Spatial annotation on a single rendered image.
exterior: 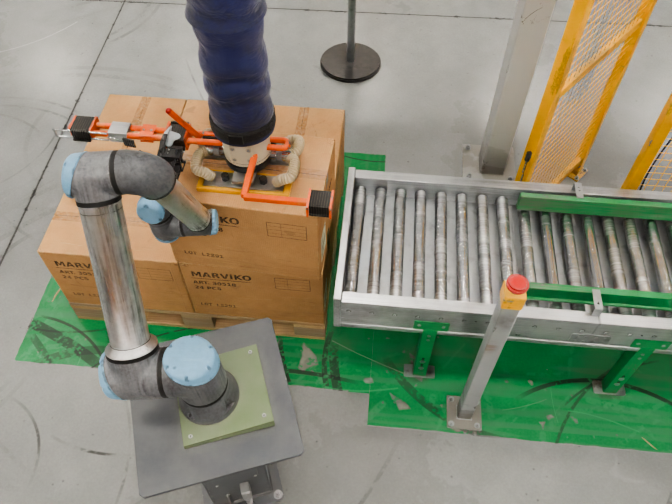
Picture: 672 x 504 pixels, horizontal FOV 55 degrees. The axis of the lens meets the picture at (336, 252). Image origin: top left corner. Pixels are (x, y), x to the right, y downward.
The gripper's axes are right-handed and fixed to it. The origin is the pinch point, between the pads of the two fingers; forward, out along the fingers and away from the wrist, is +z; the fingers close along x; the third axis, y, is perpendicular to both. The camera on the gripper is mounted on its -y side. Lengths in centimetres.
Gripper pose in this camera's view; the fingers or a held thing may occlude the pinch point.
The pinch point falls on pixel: (170, 135)
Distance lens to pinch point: 241.8
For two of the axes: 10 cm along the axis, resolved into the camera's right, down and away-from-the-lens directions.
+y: 10.0, 0.8, -0.6
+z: 1.0, -8.1, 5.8
